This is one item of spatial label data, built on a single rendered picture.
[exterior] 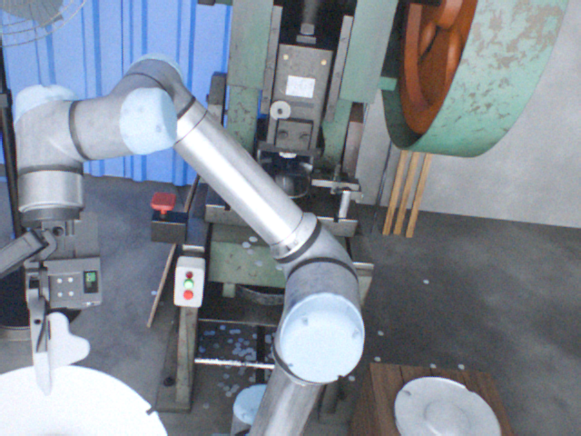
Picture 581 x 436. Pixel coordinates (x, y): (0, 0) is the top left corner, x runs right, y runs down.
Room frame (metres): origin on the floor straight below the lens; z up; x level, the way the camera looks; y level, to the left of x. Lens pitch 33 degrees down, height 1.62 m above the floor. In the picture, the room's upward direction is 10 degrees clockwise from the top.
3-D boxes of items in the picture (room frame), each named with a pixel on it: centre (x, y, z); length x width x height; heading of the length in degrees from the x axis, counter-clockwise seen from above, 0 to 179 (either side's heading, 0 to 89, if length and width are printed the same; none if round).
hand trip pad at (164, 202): (1.34, 0.35, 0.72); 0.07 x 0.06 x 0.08; 7
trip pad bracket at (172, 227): (1.35, 0.34, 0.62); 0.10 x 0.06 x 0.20; 97
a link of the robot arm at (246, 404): (0.79, 0.00, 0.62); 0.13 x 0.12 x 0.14; 3
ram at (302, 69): (1.57, 0.05, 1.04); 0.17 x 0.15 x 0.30; 7
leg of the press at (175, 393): (1.72, 0.34, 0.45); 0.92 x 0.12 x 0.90; 7
